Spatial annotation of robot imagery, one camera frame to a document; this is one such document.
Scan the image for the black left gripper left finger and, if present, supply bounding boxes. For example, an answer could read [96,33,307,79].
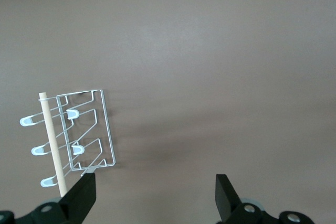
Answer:
[0,173,97,224]

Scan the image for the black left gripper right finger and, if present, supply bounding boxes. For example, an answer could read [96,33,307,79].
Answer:
[215,173,314,224]

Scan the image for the white wire cup rack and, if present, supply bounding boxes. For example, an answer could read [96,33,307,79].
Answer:
[19,89,117,198]

